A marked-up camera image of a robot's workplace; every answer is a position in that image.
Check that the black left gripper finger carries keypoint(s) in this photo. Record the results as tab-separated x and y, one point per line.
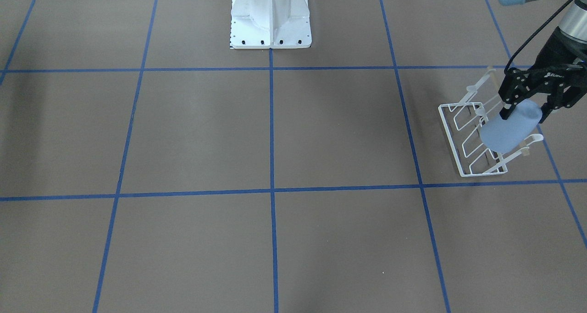
509	105
551	105

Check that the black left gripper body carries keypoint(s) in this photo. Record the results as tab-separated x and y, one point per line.
556	52

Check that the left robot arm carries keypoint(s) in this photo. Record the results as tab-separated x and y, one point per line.
573	23

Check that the white wire cup holder rack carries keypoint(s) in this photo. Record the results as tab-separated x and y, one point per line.
462	121

